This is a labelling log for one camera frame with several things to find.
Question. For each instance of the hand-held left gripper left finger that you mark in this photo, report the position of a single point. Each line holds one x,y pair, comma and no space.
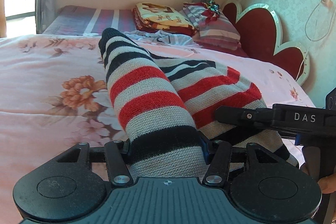
125,148

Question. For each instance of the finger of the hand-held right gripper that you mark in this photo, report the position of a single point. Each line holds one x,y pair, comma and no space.
244,116

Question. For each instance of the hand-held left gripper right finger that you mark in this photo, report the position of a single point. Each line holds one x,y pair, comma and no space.
205,150

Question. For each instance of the red black white striped sweater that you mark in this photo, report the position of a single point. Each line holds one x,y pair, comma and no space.
147,108

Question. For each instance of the person's right hand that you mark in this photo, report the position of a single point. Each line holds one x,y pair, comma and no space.
328,185

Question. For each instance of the red heart-shaped headboard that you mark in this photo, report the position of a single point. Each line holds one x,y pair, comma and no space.
262,35

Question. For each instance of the striped pillow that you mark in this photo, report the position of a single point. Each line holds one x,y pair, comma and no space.
218,29

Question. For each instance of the pink floral bedspread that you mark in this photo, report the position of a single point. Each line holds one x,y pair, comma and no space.
52,69

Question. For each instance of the light blue cloth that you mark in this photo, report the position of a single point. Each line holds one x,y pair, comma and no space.
168,39

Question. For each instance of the folded yellow red printed blanket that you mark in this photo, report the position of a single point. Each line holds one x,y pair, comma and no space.
160,16

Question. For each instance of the purple striped mattress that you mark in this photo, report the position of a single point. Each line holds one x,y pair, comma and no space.
86,19

